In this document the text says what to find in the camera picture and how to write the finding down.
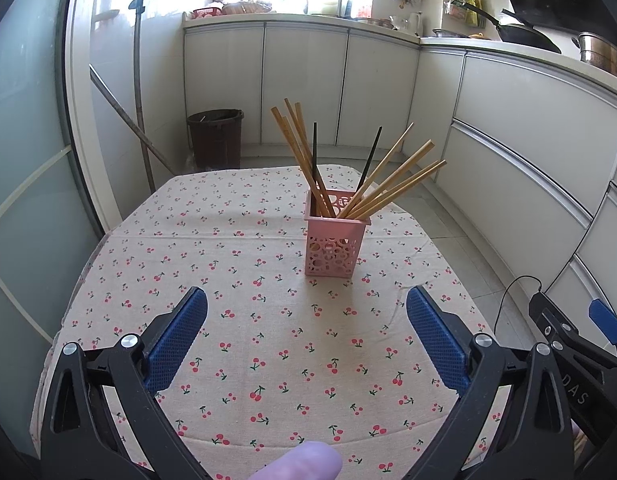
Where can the plain metal pole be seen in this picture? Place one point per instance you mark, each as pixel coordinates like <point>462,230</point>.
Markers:
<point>133,125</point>

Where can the person's right hand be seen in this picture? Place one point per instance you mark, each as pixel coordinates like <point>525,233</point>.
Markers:
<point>579,440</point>

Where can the frosted glass sliding door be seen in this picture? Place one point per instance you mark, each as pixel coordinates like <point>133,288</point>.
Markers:
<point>28,160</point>

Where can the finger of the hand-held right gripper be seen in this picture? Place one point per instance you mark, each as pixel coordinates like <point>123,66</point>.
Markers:
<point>553,317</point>
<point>608,322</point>

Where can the pink perforated plastic holder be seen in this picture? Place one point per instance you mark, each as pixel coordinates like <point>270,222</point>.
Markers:
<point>333,245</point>

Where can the white kettle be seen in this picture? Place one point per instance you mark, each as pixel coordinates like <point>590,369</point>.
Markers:
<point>414,24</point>

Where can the wall rack with bottles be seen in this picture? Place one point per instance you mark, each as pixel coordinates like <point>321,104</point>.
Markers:
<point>461,10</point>

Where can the white cabinet with plain doors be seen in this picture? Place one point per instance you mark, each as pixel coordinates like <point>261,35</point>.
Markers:
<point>298,85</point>

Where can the red bottle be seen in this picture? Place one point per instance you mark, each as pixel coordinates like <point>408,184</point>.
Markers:
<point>364,7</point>

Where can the stainless steel pot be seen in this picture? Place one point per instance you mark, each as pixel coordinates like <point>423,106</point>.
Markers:
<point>600,55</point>

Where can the black wok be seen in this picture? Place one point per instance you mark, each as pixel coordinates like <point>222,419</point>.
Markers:
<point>528,35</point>

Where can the steel basin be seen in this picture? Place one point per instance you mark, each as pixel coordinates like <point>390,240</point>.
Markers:
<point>373,22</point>

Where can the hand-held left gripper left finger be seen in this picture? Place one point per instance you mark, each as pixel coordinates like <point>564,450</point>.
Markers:
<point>176,335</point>

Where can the white cabinet with drawers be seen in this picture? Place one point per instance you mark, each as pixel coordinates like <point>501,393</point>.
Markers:
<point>513,135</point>

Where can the cherry print tablecloth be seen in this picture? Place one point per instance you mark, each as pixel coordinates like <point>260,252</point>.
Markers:
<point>268,320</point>

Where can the white countertop appliance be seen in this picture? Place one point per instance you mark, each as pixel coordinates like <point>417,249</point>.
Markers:
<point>322,4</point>

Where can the red plastic basket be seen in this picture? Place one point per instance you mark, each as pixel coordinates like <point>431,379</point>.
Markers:
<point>207,12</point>

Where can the yellow clay pot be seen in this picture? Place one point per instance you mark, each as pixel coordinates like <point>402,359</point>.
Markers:
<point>477,36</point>

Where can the metal mop pole black clip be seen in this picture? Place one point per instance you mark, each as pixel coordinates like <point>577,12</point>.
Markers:
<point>138,85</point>

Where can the wicker basket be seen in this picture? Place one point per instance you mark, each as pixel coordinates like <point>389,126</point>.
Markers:
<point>246,8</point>

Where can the dark brown trash bin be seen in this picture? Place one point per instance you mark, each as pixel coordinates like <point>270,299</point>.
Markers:
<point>216,140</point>

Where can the steel pan with lid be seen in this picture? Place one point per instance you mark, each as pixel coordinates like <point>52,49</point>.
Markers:
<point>449,34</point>

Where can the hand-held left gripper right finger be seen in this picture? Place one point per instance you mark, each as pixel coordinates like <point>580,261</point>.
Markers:
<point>438,335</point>

